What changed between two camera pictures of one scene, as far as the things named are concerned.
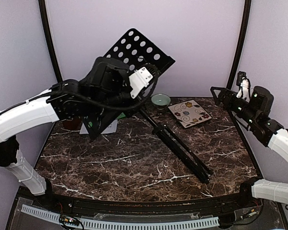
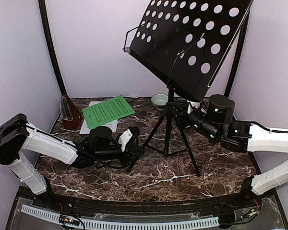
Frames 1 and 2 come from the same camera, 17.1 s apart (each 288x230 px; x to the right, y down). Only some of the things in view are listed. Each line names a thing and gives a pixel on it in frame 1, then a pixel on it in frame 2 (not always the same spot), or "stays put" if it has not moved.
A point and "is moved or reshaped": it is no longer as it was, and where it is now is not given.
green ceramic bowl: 160,100 stays put
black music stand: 138,52 → 180,44
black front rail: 232,203 stays put
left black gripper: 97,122 → 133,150
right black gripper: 230,94 → 181,107
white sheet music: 112,129 is moved or reshaped
